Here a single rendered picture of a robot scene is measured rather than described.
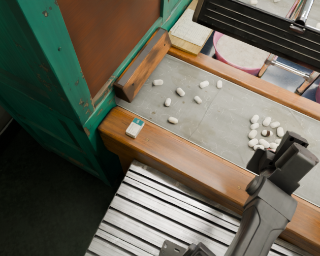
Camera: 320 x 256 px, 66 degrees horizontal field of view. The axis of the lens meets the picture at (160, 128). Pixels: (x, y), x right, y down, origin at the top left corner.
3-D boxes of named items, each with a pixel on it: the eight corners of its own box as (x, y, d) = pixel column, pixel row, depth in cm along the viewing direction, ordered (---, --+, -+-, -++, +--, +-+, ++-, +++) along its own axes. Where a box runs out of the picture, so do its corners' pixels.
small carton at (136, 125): (134, 138, 79) (134, 136, 78) (125, 133, 80) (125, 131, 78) (144, 124, 82) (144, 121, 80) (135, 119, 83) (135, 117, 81)
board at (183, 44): (196, 56, 96) (197, 54, 95) (162, 41, 99) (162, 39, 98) (227, 7, 110) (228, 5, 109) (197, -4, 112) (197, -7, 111)
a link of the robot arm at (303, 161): (285, 134, 53) (283, 149, 43) (323, 159, 51) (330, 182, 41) (252, 171, 58) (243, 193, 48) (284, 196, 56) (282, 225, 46)
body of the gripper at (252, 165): (258, 145, 62) (258, 156, 56) (297, 164, 61) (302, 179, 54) (245, 165, 65) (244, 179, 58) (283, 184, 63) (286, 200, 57)
